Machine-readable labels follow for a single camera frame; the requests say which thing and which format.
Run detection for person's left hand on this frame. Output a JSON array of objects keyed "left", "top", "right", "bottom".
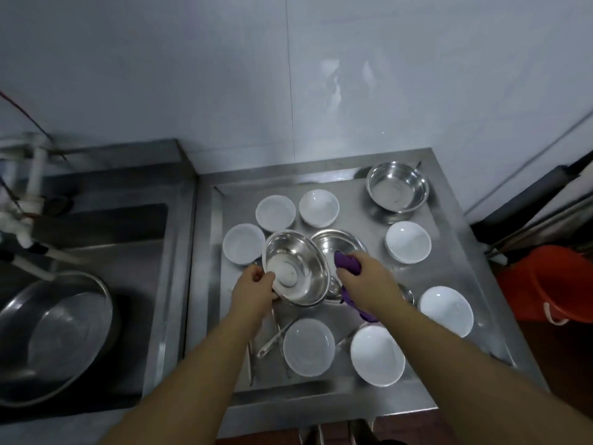
[{"left": 230, "top": 264, "right": 281, "bottom": 320}]

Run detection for red wire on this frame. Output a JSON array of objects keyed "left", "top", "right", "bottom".
[{"left": 0, "top": 90, "right": 65, "bottom": 163}]

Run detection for orange plastic bucket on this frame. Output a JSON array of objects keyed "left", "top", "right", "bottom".
[{"left": 498, "top": 245, "right": 593, "bottom": 322}]

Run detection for grey metal rod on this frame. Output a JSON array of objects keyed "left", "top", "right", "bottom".
[{"left": 486, "top": 199, "right": 593, "bottom": 260}]

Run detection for black foam-covered pipe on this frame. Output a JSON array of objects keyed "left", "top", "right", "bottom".
[{"left": 470, "top": 150, "right": 593, "bottom": 241}]

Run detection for person's left forearm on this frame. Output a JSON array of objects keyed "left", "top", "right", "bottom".
[{"left": 97, "top": 310, "right": 271, "bottom": 445}]

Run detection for large steel basin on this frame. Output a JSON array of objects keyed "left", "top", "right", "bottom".
[{"left": 0, "top": 272, "right": 122, "bottom": 407}]

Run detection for steel spoon handle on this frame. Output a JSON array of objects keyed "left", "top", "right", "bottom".
[{"left": 336, "top": 322, "right": 367, "bottom": 350}]

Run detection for steel tongs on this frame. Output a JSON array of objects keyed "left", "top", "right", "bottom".
[{"left": 256, "top": 319, "right": 297, "bottom": 358}]

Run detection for group of white ceramic bowls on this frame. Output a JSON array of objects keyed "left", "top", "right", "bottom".
[{"left": 222, "top": 189, "right": 474, "bottom": 387}]

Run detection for stainless steel bowl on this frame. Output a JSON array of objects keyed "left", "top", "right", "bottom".
[
  {"left": 366, "top": 161, "right": 430, "bottom": 214},
  {"left": 262, "top": 231, "right": 332, "bottom": 307},
  {"left": 309, "top": 229, "right": 369, "bottom": 299}
]

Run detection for stainless steel sink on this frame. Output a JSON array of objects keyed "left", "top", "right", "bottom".
[{"left": 0, "top": 139, "right": 197, "bottom": 413}]

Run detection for white bucket handle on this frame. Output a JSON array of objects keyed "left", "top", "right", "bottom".
[{"left": 543, "top": 302, "right": 570, "bottom": 326}]

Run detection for white pipe faucet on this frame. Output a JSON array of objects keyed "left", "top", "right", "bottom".
[{"left": 0, "top": 134, "right": 82, "bottom": 283}]

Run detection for person's right hand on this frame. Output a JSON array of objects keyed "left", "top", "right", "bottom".
[{"left": 334, "top": 252, "right": 402, "bottom": 316}]

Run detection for purple cleaning cloth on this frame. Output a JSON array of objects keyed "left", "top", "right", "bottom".
[{"left": 334, "top": 250, "right": 383, "bottom": 324}]

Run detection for person's right forearm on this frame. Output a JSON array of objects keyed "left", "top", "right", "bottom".
[{"left": 359, "top": 292, "right": 593, "bottom": 445}]

